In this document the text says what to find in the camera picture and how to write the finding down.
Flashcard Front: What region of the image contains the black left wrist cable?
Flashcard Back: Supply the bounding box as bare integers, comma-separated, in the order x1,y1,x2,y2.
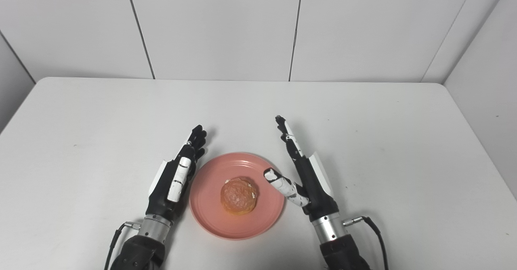
104,222,141,270

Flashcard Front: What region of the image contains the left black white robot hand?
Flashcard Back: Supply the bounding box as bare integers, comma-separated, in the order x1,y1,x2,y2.
145,125,207,223

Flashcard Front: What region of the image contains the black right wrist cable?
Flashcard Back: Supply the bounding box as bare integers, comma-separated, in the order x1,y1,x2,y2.
343,216,389,270

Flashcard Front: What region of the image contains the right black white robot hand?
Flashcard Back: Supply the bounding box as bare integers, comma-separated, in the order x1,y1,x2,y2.
263,115,340,222

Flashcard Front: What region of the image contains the pink round plate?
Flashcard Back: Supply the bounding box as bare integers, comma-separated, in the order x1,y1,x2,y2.
189,152,286,240

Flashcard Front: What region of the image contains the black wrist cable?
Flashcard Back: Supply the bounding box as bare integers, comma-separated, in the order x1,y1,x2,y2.
104,222,141,270
343,216,389,270

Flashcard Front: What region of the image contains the golden cream puff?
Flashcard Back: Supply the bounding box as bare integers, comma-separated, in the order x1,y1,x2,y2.
220,176,259,216

